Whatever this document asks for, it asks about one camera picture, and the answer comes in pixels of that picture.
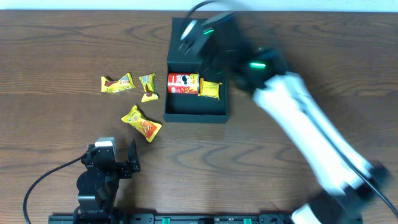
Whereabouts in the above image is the yellow orange snack packet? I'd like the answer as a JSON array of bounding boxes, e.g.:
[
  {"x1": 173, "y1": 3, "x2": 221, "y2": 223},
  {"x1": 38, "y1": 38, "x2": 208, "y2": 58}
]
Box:
[{"x1": 121, "y1": 105, "x2": 162, "y2": 142}]

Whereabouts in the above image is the yellow square snack packet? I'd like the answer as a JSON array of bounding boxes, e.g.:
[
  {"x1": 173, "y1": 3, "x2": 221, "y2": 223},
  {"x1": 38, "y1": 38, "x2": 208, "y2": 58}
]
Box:
[{"x1": 198, "y1": 78, "x2": 222, "y2": 100}]

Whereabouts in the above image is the red Pringles can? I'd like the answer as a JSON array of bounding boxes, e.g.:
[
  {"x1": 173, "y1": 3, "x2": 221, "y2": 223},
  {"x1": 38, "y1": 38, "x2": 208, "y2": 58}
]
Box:
[{"x1": 167, "y1": 73, "x2": 200, "y2": 95}]

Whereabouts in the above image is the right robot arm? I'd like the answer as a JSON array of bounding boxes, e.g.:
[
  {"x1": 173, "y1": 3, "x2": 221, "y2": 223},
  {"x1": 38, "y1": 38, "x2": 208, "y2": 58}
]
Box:
[{"x1": 180, "y1": 12, "x2": 391, "y2": 223}]

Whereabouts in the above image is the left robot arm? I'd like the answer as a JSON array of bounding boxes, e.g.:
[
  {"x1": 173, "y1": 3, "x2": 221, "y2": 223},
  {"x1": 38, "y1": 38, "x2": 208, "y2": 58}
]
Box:
[{"x1": 72, "y1": 137, "x2": 141, "y2": 223}]

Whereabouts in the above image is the dark green open box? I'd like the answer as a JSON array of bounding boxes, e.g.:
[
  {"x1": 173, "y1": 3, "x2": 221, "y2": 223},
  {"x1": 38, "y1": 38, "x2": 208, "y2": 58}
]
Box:
[{"x1": 164, "y1": 17, "x2": 229, "y2": 123}]

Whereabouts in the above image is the yellow chocolate snack packet left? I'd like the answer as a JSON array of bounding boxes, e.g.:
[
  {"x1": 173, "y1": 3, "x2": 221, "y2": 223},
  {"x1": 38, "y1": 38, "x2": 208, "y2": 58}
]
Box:
[{"x1": 101, "y1": 72, "x2": 136, "y2": 93}]

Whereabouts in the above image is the yellow chocolate snack packet upright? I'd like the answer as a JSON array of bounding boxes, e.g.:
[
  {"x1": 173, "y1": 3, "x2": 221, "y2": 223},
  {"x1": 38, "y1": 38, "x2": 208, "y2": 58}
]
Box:
[{"x1": 139, "y1": 73, "x2": 159, "y2": 103}]

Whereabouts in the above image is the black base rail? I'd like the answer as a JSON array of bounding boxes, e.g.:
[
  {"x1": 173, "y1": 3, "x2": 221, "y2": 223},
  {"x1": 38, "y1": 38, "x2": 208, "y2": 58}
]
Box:
[{"x1": 48, "y1": 212, "x2": 364, "y2": 224}]

